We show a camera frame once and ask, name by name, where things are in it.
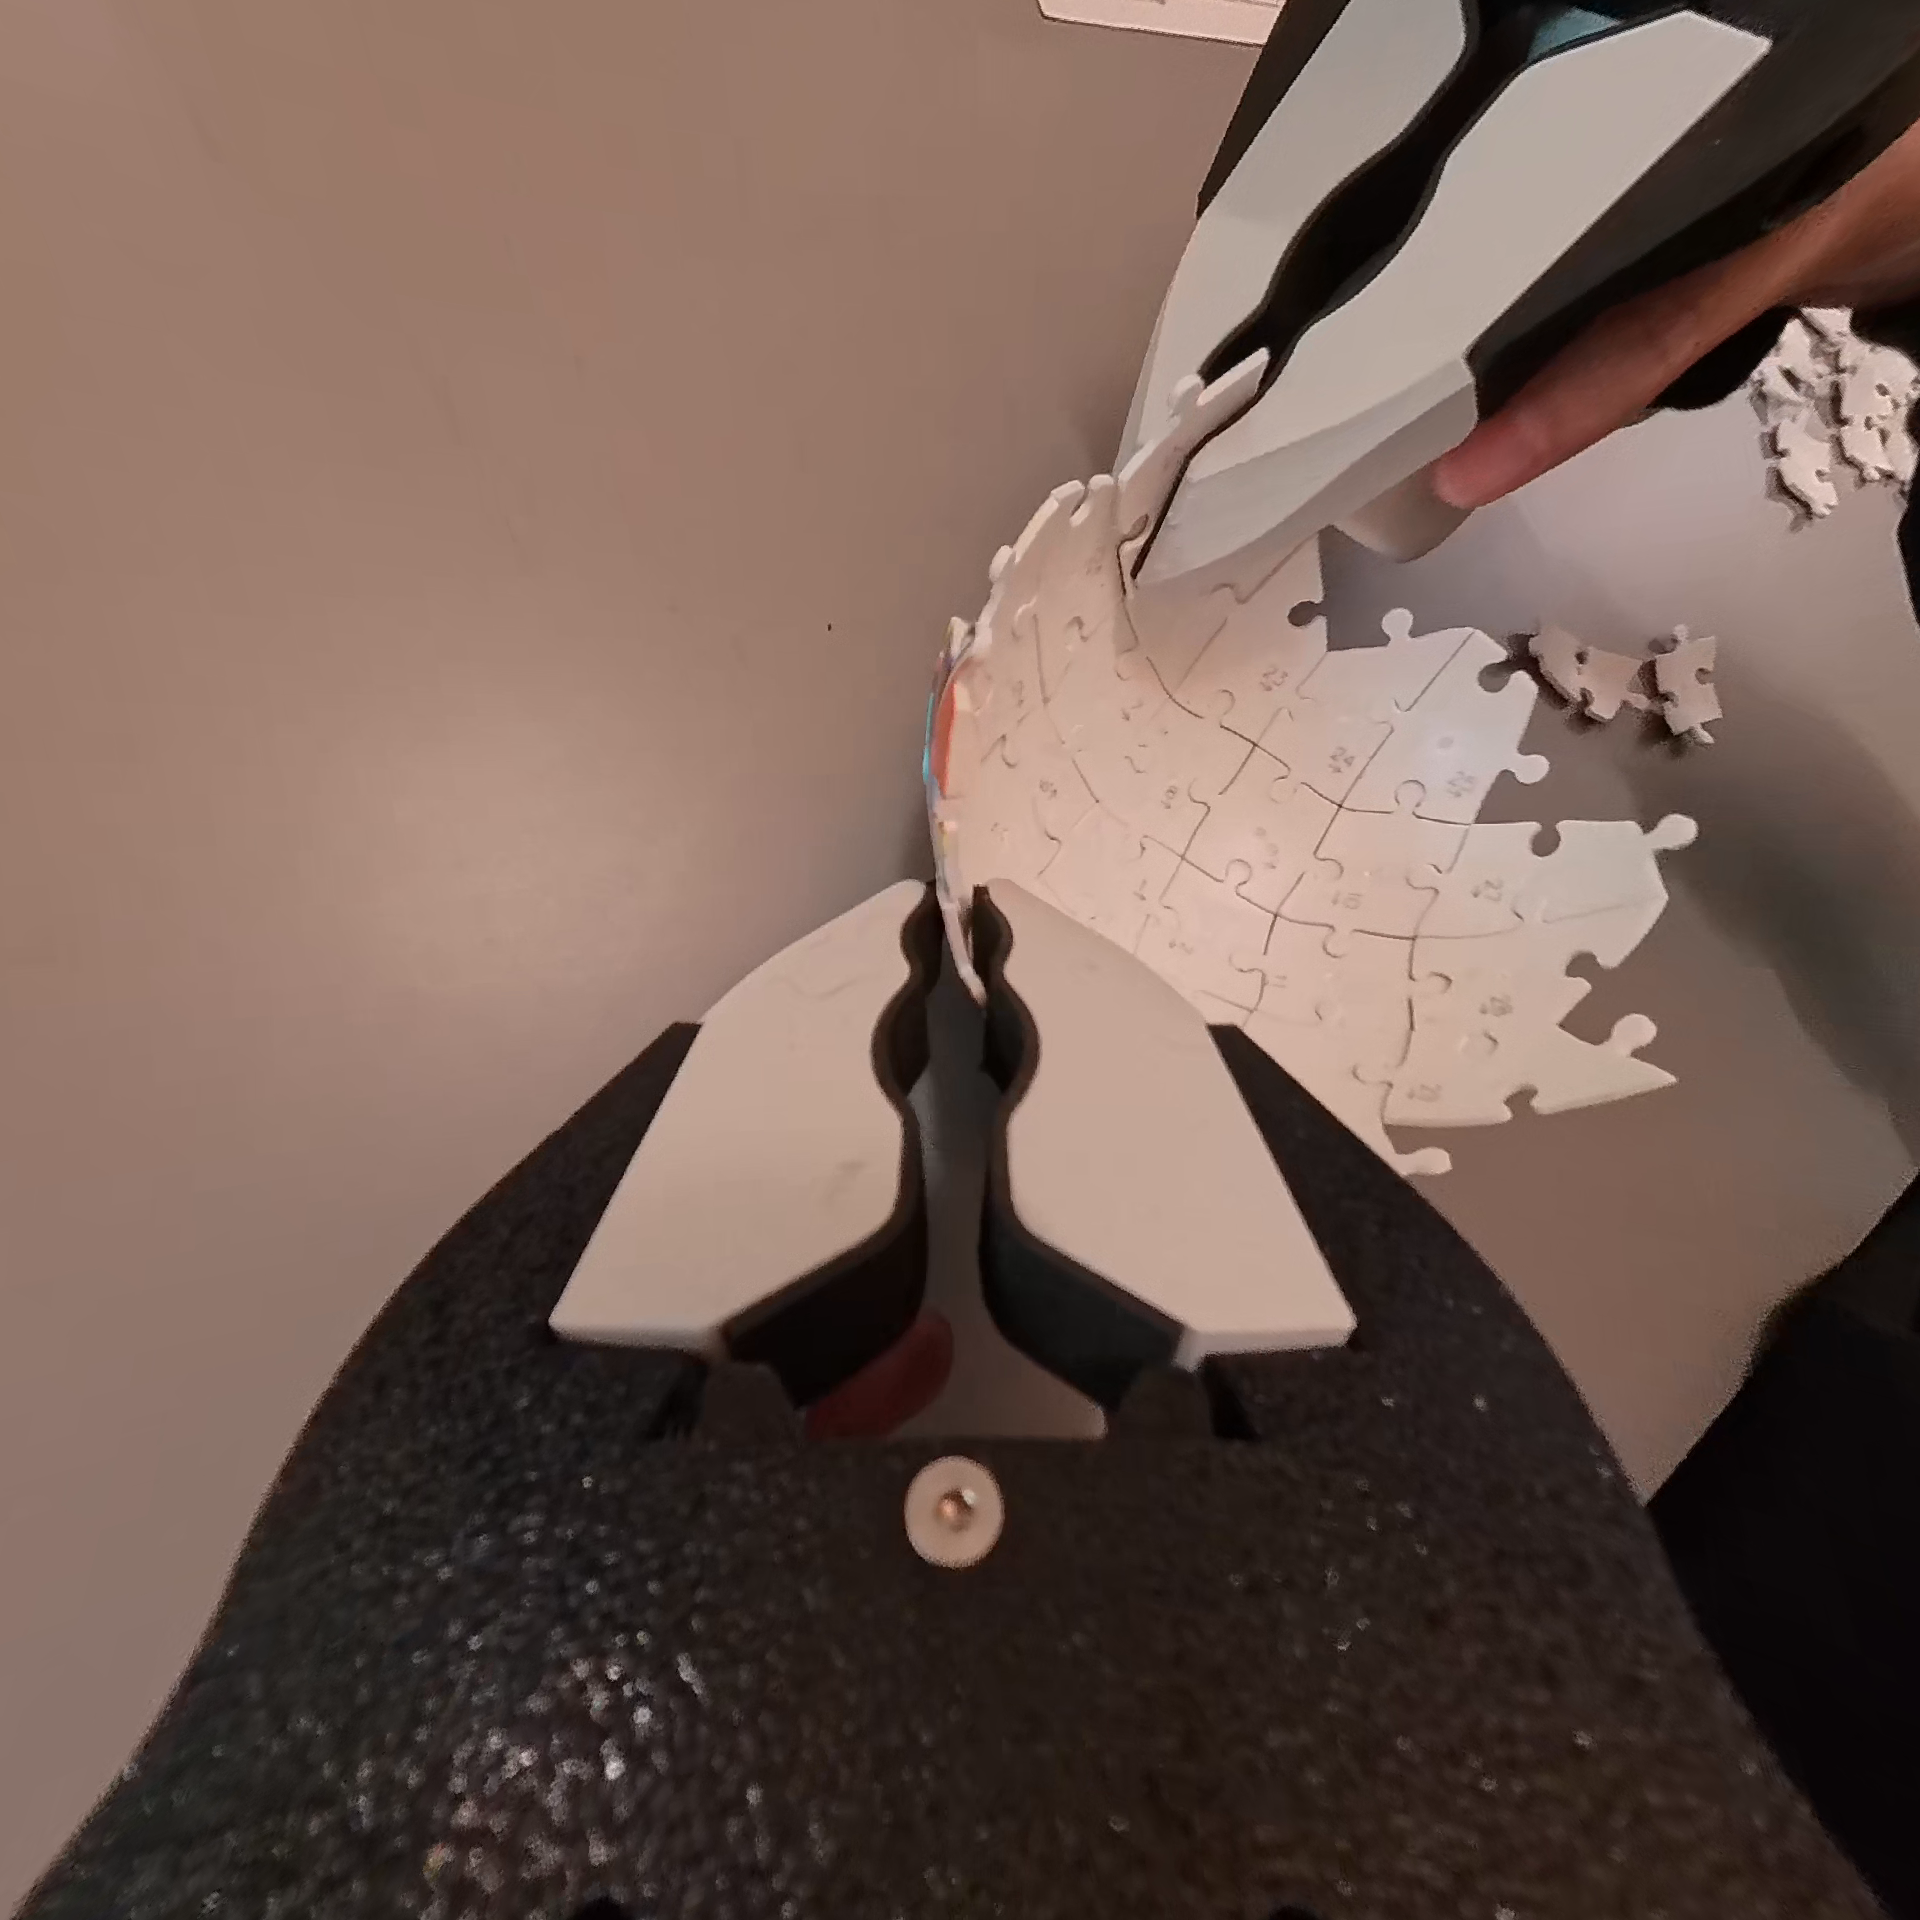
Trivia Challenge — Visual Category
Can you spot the person's left hand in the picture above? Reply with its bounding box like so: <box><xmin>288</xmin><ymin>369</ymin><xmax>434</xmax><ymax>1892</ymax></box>
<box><xmin>809</xmin><ymin>1313</ymin><xmax>958</xmax><ymax>1438</ymax></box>

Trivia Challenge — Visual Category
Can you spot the person's right hand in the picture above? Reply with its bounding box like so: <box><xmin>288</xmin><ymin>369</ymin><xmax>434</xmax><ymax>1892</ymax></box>
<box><xmin>1427</xmin><ymin>142</ymin><xmax>1920</xmax><ymax>512</ymax></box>

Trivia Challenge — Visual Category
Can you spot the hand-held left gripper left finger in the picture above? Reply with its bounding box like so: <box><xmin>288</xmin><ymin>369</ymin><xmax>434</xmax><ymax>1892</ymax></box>
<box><xmin>547</xmin><ymin>879</ymin><xmax>961</xmax><ymax>1412</ymax></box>

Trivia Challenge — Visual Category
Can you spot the white printed paper leaflet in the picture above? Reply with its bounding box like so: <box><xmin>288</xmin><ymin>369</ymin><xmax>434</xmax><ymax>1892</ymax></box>
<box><xmin>1033</xmin><ymin>0</ymin><xmax>1284</xmax><ymax>44</ymax></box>

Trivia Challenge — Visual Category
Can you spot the single white puzzle piece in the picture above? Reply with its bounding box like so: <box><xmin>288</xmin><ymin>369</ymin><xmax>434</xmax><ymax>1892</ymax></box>
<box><xmin>1526</xmin><ymin>626</ymin><xmax>1648</xmax><ymax>726</ymax></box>
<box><xmin>1649</xmin><ymin>633</ymin><xmax>1722</xmax><ymax>746</ymax></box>
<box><xmin>1115</xmin><ymin>367</ymin><xmax>1269</xmax><ymax>529</ymax></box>

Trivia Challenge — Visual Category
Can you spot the pile of white puzzle pieces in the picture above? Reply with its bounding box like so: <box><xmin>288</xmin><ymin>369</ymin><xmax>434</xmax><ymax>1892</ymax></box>
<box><xmin>1745</xmin><ymin>306</ymin><xmax>1920</xmax><ymax>523</ymax></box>

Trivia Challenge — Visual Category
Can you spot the partly built white puzzle ball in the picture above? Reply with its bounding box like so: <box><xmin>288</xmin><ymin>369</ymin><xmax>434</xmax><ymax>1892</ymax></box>
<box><xmin>914</xmin><ymin>480</ymin><xmax>1704</xmax><ymax>1180</ymax></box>

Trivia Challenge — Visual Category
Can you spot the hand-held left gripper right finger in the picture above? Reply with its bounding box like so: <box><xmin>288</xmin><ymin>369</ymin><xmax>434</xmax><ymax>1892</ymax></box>
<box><xmin>971</xmin><ymin>879</ymin><xmax>1362</xmax><ymax>1412</ymax></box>

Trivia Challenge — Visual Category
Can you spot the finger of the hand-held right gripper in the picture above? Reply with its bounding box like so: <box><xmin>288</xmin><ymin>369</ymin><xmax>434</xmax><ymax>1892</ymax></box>
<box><xmin>1115</xmin><ymin>0</ymin><xmax>1502</xmax><ymax>471</ymax></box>
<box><xmin>1127</xmin><ymin>18</ymin><xmax>1776</xmax><ymax>588</ymax></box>

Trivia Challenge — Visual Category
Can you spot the person's black clothing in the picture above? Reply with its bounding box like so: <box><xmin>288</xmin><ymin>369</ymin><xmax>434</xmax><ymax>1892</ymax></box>
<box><xmin>1641</xmin><ymin>494</ymin><xmax>1920</xmax><ymax>1920</ymax></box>

